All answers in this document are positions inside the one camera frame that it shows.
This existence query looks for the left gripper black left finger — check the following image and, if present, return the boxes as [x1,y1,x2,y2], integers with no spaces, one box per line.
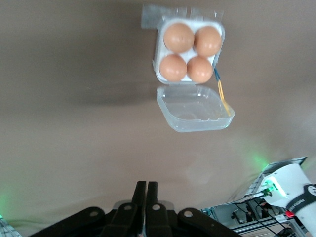
[29,181,147,237]

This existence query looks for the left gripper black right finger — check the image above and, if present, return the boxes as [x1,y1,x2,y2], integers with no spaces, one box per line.
[145,181,244,237]

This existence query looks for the brown egg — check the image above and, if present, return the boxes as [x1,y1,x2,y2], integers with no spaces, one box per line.
[163,22,195,53]
[187,56,213,84]
[159,54,188,81]
[194,26,222,57]

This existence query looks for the clear plastic egg box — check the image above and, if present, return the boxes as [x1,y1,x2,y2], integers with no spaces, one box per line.
[152,17,236,133]

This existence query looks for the brown table cover sheet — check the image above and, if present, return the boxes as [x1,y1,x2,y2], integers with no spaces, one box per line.
[0,0,316,237]

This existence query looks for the yellow blue rubber band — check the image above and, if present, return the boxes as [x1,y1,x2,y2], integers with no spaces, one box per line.
[213,66,233,117]

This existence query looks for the black cable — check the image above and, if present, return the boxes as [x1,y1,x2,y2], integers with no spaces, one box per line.
[244,197,289,223]

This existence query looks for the aluminium frame profile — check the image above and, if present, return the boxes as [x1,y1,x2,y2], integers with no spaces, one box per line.
[232,213,307,237]

